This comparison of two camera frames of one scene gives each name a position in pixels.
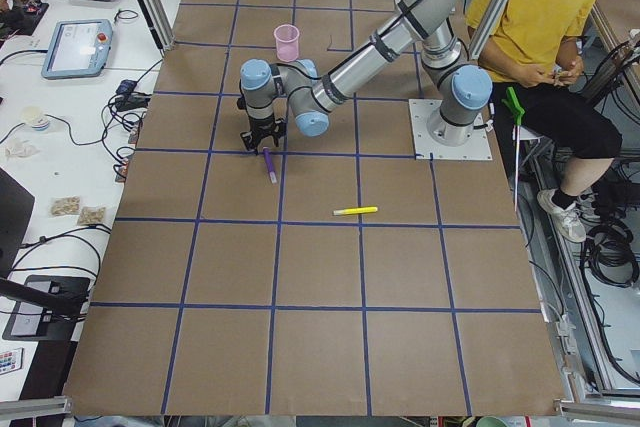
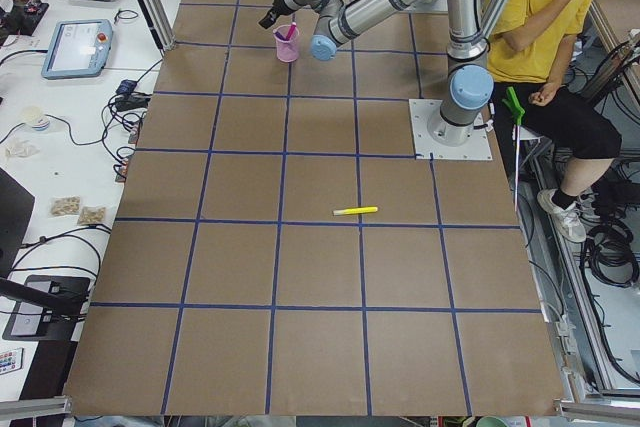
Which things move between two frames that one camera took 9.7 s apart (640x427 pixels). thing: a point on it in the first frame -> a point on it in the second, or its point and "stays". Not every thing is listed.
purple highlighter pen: (269, 164) -> (279, 35)
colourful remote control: (11, 361) stays
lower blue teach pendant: (78, 49) stays
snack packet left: (65, 206) stays
